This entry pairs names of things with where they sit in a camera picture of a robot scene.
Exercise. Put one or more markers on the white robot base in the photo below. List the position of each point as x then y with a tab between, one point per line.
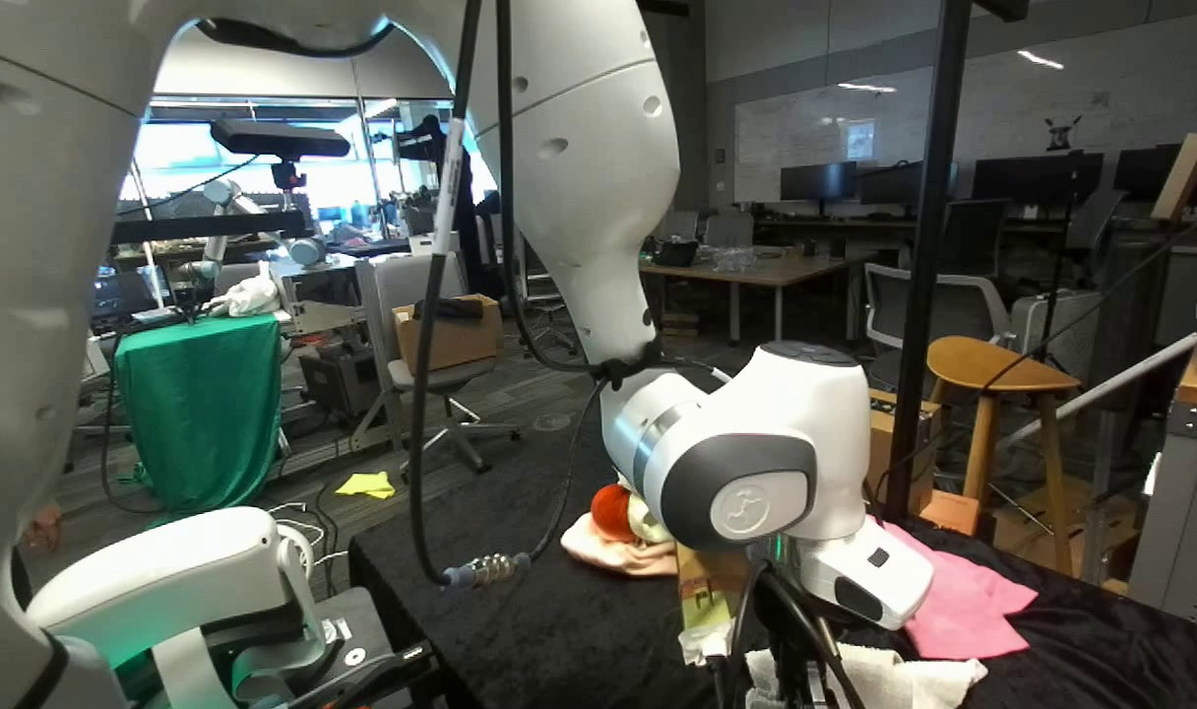
206	610

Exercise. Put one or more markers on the black table cloth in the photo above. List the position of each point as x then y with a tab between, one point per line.
564	637

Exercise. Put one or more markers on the wooden desk in background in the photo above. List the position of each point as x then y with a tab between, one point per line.
732	273

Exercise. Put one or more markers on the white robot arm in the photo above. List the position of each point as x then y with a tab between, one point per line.
573	104

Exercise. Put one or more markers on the green draped cloth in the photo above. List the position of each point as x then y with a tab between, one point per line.
201	402

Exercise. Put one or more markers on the white towel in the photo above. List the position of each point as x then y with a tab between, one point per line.
883	680

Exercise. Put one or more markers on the black vertical pole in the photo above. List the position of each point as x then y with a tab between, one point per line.
928	243

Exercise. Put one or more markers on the office chair with box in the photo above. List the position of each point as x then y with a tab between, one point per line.
425	324

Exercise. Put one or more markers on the wooden stool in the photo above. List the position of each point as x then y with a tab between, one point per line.
1002	374

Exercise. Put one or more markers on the pink towel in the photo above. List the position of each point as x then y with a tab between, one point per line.
964	606

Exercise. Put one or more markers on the peach cloth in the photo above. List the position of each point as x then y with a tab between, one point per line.
640	559

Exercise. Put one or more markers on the light green towel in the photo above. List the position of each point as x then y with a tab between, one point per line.
643	521

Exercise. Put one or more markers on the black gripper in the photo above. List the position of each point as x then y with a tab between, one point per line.
782	652

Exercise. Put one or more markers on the red plush radish toy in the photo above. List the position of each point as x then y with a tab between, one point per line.
610	508

